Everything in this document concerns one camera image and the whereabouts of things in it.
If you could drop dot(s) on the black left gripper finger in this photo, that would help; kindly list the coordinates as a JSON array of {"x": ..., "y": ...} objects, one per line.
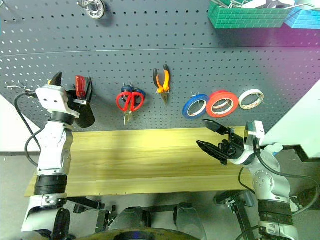
[
  {"x": 57, "y": 79},
  {"x": 89, "y": 90}
]

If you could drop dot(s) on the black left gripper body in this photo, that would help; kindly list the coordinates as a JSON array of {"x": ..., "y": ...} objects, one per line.
[{"x": 71, "y": 96}]

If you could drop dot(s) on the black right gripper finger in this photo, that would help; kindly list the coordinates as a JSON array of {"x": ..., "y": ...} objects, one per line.
[
  {"x": 212, "y": 151},
  {"x": 216, "y": 127}
]

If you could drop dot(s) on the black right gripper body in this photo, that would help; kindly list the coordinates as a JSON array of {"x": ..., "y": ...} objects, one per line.
[{"x": 232, "y": 147}]

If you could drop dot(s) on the wide red tape roll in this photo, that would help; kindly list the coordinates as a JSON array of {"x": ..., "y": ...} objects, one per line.
[{"x": 220, "y": 94}]

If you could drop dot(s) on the yellow and black pliers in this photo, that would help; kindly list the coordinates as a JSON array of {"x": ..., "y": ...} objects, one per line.
[{"x": 160, "y": 85}]

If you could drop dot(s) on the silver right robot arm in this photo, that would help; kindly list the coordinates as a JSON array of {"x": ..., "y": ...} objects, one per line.
[{"x": 270, "y": 180}]

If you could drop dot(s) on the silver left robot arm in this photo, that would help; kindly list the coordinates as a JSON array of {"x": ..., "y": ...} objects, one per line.
[{"x": 52, "y": 150}]

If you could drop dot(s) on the black plastic tool cup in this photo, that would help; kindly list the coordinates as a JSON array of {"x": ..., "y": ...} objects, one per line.
[{"x": 86, "y": 117}]

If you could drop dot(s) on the grey pegboard panel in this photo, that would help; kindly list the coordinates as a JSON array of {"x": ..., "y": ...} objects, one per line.
[{"x": 175, "y": 37}]

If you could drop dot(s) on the blue tape roll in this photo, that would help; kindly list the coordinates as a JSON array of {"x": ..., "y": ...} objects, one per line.
[{"x": 185, "y": 111}]

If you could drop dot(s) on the metal double peg hook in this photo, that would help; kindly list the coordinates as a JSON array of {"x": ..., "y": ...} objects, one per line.
[{"x": 193, "y": 94}]

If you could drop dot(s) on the small metal peg hook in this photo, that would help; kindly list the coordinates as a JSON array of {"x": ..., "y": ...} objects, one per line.
[{"x": 15, "y": 87}]

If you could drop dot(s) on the white bottle with blue label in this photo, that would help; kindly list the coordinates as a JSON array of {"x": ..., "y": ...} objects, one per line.
[{"x": 276, "y": 147}]

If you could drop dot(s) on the white tape roll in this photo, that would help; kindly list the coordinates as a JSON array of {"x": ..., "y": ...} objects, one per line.
[{"x": 251, "y": 91}]

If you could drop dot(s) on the dark grey rounded shape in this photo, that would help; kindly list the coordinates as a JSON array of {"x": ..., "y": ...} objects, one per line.
[
  {"x": 190, "y": 217},
  {"x": 130, "y": 216}
]

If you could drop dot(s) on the green brick pattern bin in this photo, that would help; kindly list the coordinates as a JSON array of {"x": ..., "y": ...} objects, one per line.
[{"x": 245, "y": 20}]

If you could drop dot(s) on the grey metal hook bundle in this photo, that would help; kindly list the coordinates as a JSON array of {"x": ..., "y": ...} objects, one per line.
[{"x": 220, "y": 2}]

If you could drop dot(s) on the white plastic hangers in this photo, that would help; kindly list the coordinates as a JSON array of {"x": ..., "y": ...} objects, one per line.
[{"x": 257, "y": 3}]

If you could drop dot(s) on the blue brick pattern bin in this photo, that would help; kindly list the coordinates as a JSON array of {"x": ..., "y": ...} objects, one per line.
[{"x": 305, "y": 20}]

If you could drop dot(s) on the grey round metal bowl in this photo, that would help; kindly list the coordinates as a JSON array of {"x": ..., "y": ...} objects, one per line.
[{"x": 307, "y": 2}]

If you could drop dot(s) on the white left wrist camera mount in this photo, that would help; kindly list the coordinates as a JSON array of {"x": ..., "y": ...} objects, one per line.
[{"x": 52, "y": 100}]

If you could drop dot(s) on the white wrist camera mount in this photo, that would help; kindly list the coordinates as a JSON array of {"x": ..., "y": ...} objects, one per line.
[
  {"x": 52, "y": 100},
  {"x": 252, "y": 130}
]

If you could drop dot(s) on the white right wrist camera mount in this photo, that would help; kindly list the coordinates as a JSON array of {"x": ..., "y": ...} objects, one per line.
[{"x": 252, "y": 130}]

